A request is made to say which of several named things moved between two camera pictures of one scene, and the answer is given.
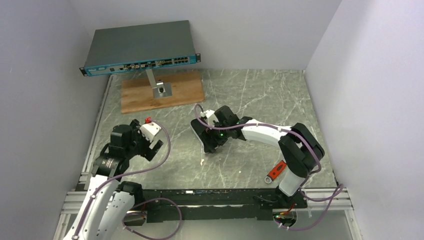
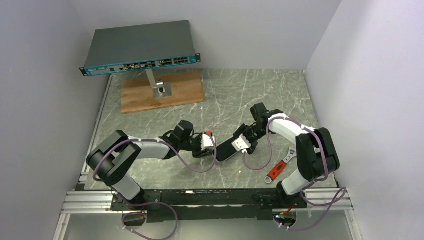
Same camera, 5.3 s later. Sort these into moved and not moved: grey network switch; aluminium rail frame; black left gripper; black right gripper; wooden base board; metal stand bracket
Moved: black right gripper; black left gripper
Not moved: wooden base board; aluminium rail frame; metal stand bracket; grey network switch
